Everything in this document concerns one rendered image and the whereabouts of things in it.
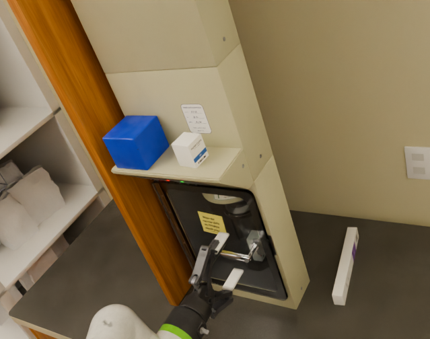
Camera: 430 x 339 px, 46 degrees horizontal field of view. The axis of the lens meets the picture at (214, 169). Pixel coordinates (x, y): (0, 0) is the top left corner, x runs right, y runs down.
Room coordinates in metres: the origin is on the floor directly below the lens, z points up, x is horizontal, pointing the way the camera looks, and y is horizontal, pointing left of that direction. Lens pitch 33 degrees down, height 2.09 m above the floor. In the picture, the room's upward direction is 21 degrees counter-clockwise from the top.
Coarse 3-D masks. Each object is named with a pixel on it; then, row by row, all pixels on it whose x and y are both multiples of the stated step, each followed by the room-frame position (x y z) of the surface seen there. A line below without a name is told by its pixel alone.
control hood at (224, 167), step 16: (160, 160) 1.03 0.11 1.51; (176, 160) 1.01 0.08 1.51; (208, 160) 0.96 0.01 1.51; (224, 160) 0.93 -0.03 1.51; (240, 160) 0.94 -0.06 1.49; (144, 176) 1.02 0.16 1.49; (160, 176) 0.98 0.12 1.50; (176, 176) 0.95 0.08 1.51; (192, 176) 0.92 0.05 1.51; (208, 176) 0.90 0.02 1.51; (224, 176) 0.88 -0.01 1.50; (240, 176) 0.92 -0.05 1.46
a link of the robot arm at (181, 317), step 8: (176, 312) 0.82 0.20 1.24; (184, 312) 0.81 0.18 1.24; (192, 312) 0.81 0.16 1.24; (168, 320) 0.80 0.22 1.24; (176, 320) 0.79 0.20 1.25; (184, 320) 0.79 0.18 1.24; (192, 320) 0.79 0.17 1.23; (200, 320) 0.79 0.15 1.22; (184, 328) 0.77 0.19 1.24; (192, 328) 0.77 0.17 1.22; (200, 328) 0.78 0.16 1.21; (192, 336) 0.76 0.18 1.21; (200, 336) 0.77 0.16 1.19
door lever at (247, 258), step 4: (252, 244) 0.98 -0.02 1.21; (256, 244) 0.97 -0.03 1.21; (252, 248) 0.97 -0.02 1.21; (256, 248) 0.97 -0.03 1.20; (220, 252) 1.00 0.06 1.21; (224, 252) 0.99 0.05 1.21; (228, 252) 0.99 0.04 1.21; (232, 252) 0.98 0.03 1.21; (236, 252) 0.97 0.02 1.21; (252, 252) 0.96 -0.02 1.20; (224, 256) 0.99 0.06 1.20; (228, 256) 0.98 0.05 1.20; (232, 256) 0.97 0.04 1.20; (236, 256) 0.96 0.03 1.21; (240, 256) 0.96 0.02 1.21; (244, 256) 0.95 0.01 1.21; (248, 256) 0.94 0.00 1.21; (244, 260) 0.94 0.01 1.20; (248, 260) 0.94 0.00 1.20
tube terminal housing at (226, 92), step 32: (224, 64) 0.98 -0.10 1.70; (128, 96) 1.14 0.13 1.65; (160, 96) 1.07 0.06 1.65; (192, 96) 1.01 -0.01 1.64; (224, 96) 0.96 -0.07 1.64; (224, 128) 0.98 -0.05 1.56; (256, 128) 1.01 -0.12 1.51; (256, 160) 0.98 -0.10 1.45; (256, 192) 0.96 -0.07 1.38; (288, 224) 1.02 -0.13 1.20; (288, 256) 0.99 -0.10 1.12; (288, 288) 0.96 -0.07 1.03
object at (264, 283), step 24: (168, 192) 1.13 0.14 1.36; (192, 192) 1.07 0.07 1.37; (216, 192) 1.02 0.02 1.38; (240, 192) 0.97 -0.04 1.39; (192, 216) 1.09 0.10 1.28; (240, 216) 0.99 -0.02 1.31; (192, 240) 1.12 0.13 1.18; (240, 240) 1.01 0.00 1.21; (264, 240) 0.95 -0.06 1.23; (216, 264) 1.09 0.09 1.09; (240, 264) 1.03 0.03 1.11; (264, 264) 0.97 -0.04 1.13; (240, 288) 1.05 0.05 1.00; (264, 288) 0.99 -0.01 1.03
